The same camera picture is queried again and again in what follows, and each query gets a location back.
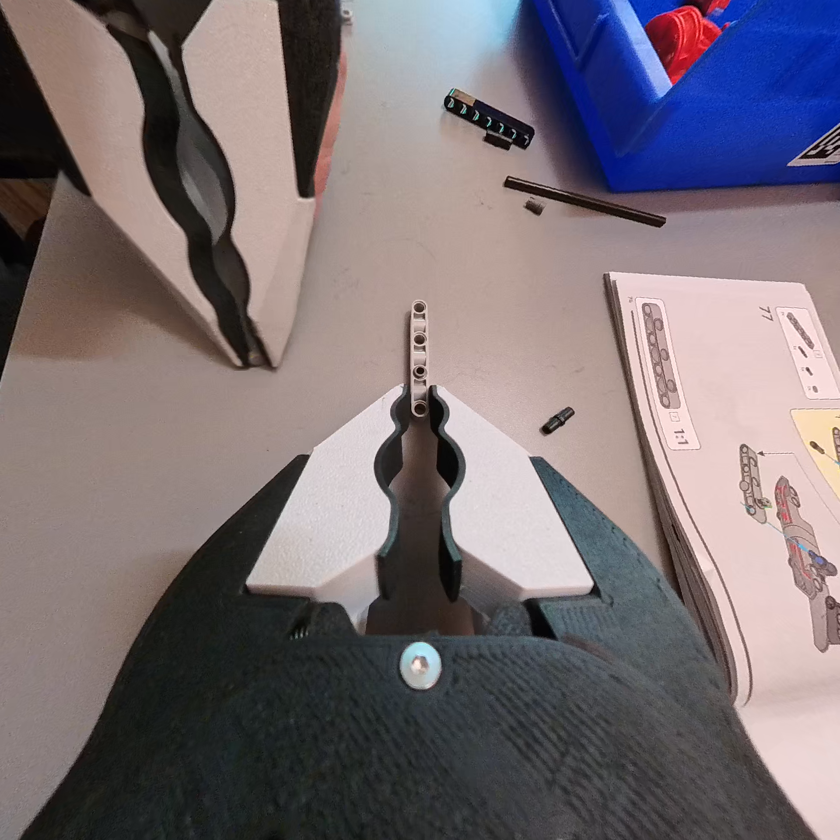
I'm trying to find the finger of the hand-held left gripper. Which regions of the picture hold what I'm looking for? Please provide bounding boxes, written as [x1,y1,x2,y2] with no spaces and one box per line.
[156,0,317,368]
[0,0,256,368]

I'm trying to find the light grey toy beam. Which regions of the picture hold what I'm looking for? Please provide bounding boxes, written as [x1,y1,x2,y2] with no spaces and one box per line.
[409,299,432,420]

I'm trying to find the blue bin with tag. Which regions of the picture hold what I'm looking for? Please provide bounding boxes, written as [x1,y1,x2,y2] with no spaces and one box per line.
[528,0,840,193]

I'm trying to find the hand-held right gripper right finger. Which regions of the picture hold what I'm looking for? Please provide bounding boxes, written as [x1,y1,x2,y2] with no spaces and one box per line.
[428,385,596,634]

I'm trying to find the person's left hand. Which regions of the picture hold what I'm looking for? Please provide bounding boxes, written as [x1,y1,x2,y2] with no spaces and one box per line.
[312,47,348,199]

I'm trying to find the red toy parts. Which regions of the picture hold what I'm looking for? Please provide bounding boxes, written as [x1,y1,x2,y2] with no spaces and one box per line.
[642,0,733,87]

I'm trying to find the black toy beam with holes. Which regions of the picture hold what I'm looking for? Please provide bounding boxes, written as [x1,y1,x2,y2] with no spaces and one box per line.
[444,88,536,151]

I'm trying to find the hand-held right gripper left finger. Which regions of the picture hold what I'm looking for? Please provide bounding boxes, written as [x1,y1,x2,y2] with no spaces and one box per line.
[245,385,413,636]

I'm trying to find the long black toy axle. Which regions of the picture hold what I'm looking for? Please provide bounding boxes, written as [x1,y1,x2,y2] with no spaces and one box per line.
[503,175,668,229]

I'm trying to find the building instruction booklet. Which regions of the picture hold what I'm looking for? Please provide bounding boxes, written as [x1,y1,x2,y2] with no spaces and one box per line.
[603,270,840,707]

